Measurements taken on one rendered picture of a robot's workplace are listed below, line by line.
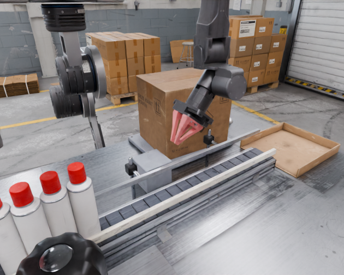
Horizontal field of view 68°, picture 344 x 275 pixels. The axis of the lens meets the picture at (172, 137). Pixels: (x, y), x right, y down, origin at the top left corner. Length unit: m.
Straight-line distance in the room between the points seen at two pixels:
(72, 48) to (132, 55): 2.91
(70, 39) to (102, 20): 5.06
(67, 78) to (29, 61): 4.93
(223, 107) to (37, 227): 0.74
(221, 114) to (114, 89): 2.95
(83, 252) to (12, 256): 0.37
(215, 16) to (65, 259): 0.52
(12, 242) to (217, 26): 0.61
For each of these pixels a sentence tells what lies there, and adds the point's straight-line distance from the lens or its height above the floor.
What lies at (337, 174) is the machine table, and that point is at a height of 0.83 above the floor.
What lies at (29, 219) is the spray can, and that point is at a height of 1.03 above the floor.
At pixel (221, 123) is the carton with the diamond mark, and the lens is 1.04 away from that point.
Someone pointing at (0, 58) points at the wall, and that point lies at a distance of 5.90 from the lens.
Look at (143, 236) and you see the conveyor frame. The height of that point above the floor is 0.85.
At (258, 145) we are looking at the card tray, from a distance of 1.15.
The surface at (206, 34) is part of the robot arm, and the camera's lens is 0.61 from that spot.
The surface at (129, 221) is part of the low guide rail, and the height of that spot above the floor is 0.91.
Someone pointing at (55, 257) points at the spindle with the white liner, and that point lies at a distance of 0.27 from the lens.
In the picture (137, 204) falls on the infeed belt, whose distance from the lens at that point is 0.74.
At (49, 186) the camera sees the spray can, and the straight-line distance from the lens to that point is 0.55.
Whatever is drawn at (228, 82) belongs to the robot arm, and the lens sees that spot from 0.57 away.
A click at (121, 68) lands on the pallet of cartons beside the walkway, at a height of 0.52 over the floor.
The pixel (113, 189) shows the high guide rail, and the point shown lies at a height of 0.96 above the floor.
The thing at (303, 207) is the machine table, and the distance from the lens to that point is 0.89.
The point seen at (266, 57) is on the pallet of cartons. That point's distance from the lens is 4.47.
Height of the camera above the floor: 1.38
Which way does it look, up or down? 29 degrees down
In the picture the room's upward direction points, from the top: straight up
